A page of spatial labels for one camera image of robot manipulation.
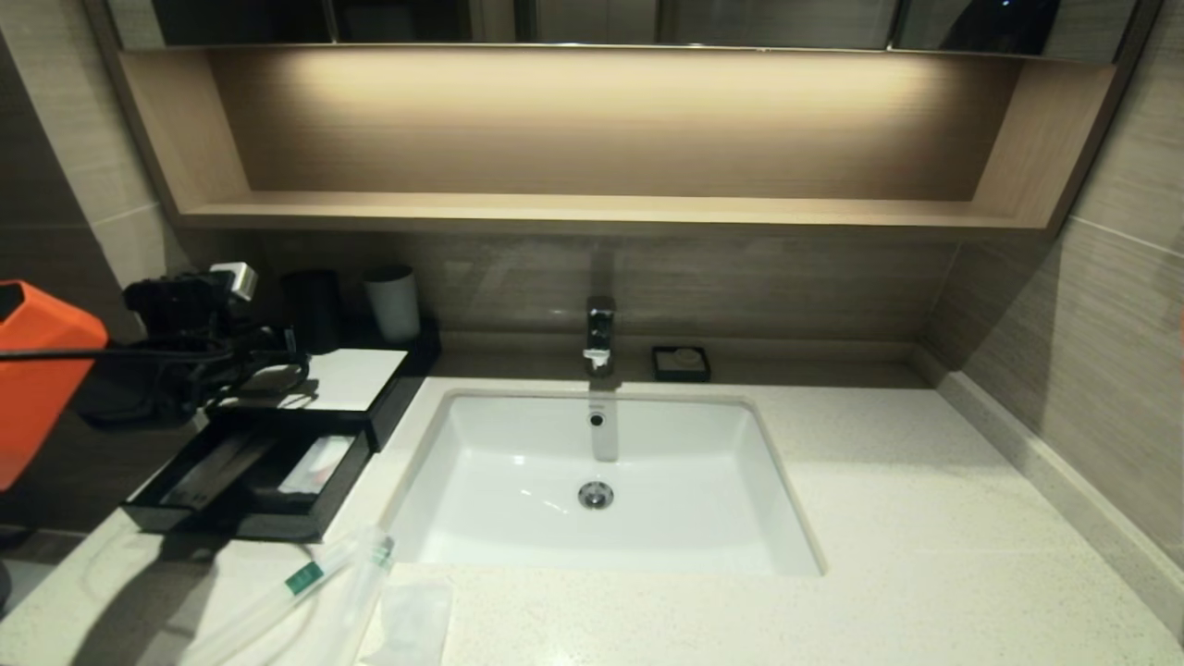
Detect mirror cabinet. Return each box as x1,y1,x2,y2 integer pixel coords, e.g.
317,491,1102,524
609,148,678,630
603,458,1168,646
106,0,1162,61

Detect black amenity box with drawer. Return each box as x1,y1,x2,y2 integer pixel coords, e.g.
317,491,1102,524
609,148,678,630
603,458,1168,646
199,319,443,454

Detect white ceramic sink basin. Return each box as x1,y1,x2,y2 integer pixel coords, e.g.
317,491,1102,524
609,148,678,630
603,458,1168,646
381,388,826,578

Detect black plastic cup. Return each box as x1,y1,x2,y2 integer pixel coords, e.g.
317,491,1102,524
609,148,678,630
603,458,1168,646
282,270,345,357

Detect black square soap dish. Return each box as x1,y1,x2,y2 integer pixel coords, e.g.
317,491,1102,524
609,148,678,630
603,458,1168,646
651,345,712,382

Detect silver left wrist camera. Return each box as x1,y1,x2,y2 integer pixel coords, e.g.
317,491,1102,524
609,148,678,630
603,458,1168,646
211,262,258,302

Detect wooden wall shelf niche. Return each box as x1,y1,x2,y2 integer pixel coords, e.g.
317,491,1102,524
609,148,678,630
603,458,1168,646
88,42,1143,241

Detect packaged toothbrush with green label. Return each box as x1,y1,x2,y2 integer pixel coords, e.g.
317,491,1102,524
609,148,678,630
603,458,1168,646
180,527,397,666

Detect translucent dental kit packet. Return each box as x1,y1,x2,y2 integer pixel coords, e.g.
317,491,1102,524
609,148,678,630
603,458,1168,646
162,435,278,510

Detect grey plastic cup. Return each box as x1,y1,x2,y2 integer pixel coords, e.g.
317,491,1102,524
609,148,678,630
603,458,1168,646
363,266,422,345

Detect white packet in drawer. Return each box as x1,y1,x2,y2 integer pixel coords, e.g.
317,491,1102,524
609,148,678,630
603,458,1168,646
277,435,357,496

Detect chrome faucet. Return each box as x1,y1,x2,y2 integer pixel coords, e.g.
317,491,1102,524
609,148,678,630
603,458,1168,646
583,296,619,376

